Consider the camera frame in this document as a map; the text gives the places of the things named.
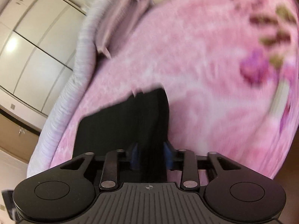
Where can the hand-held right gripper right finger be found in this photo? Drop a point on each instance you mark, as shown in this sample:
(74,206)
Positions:
(167,156)

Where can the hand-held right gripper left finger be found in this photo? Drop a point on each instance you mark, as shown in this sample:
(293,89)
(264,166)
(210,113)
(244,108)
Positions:
(134,158)

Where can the black garment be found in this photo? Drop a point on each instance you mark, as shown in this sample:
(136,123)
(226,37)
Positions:
(121,121)

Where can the pink rose-patterned blanket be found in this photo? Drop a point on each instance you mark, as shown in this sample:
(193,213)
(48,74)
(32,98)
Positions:
(198,74)

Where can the grey striped bedsheet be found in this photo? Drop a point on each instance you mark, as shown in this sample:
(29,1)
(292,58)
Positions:
(81,58)

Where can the mauve cloth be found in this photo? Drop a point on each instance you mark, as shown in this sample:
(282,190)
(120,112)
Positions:
(121,21)

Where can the cream wardrobe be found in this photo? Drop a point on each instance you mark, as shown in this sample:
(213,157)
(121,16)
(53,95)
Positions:
(35,51)

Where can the wall switch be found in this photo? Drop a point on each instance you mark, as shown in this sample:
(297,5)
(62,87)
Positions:
(13,106)

